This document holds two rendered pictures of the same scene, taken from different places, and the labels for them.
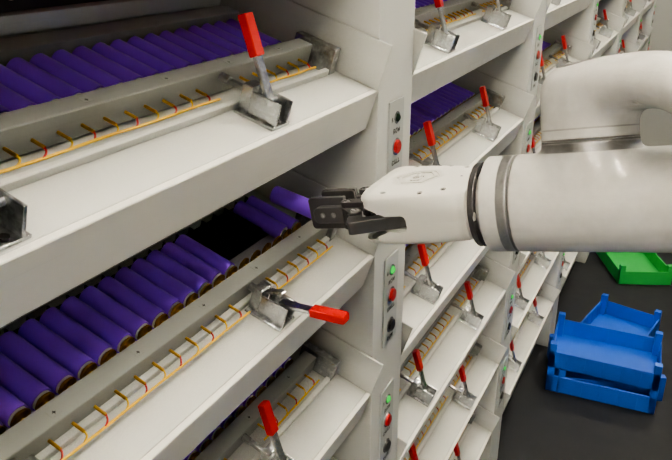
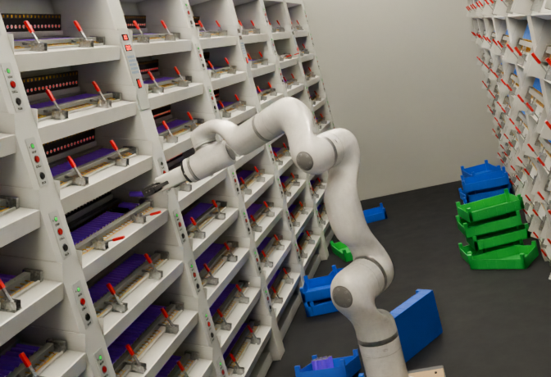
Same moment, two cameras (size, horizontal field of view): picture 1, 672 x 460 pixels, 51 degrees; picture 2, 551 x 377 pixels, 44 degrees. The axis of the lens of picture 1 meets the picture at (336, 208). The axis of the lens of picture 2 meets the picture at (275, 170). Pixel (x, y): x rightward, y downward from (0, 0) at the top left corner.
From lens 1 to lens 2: 1.66 m
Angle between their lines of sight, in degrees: 18
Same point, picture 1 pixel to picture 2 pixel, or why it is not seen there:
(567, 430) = (320, 327)
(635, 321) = not seen: hidden behind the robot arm
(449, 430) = (239, 311)
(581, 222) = (207, 164)
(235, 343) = (131, 227)
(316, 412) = (165, 266)
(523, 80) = not seen: hidden behind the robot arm
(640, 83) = (205, 128)
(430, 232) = (175, 181)
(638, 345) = not seen: hidden behind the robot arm
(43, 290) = (93, 195)
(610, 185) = (210, 152)
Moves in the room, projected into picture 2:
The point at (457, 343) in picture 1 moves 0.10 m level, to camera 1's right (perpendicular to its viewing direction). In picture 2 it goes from (227, 267) to (250, 260)
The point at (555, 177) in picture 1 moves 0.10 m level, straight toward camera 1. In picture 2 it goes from (198, 156) to (193, 161)
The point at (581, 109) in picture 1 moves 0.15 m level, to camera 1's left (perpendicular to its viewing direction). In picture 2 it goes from (198, 138) to (152, 151)
